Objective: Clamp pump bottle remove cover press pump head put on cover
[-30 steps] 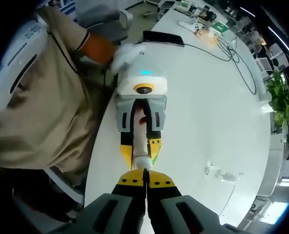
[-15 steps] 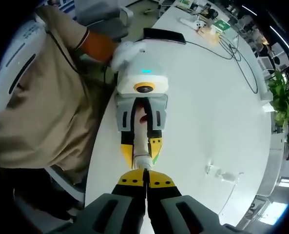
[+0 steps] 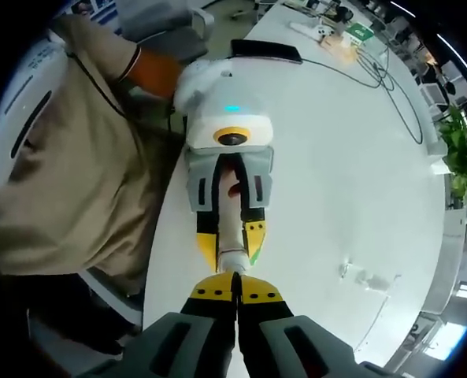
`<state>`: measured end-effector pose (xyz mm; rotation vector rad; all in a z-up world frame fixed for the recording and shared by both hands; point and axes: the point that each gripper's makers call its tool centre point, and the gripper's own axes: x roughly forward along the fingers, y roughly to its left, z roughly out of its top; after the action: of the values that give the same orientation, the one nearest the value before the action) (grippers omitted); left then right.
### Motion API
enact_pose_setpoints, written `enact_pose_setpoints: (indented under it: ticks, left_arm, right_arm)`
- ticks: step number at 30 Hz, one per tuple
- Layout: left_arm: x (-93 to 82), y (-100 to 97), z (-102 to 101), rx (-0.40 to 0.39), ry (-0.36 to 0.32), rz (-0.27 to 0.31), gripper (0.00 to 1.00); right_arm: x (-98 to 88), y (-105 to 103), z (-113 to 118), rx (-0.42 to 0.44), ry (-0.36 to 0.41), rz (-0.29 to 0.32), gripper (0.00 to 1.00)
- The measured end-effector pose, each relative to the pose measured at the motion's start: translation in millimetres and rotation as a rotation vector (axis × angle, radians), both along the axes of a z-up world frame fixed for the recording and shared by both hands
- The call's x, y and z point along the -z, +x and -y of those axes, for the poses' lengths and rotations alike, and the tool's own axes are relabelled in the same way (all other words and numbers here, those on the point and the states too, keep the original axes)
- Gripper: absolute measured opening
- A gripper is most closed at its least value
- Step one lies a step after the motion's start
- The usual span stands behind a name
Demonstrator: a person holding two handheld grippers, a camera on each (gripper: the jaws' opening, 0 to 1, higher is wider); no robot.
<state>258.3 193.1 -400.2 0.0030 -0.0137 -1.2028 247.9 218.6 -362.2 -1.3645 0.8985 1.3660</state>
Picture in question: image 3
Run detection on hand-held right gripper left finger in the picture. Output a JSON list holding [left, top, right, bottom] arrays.
[[95, 273, 240, 378]]

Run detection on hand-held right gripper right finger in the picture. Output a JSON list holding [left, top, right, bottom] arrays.
[[239, 275, 399, 378]]

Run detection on clear pump bottle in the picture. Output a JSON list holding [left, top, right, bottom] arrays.
[[358, 269, 391, 294]]

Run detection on person's left hand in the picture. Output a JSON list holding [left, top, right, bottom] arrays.
[[221, 166, 243, 198]]

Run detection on black flat tablet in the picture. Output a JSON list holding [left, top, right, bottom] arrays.
[[230, 39, 304, 65]]

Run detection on grey office chair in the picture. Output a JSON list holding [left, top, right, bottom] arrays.
[[118, 0, 215, 64]]

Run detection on clear acrylic strip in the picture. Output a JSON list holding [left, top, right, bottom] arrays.
[[353, 273, 402, 352]]

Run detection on dark trousers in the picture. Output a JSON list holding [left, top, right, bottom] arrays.
[[26, 271, 144, 358]]

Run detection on white controller device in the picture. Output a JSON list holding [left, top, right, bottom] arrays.
[[289, 21, 335, 41]]

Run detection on light wooden block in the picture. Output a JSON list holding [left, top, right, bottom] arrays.
[[321, 35, 361, 61]]

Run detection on green white box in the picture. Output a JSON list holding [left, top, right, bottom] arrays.
[[345, 21, 376, 45]]

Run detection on white chest-worn device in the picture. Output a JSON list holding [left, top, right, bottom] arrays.
[[0, 39, 68, 192]]

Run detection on green potted plant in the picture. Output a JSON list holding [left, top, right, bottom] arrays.
[[429, 106, 467, 198]]

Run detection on thin black cord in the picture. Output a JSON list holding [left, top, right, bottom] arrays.
[[65, 50, 134, 119]]

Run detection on black table cable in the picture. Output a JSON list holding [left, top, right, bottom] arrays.
[[299, 37, 424, 146]]

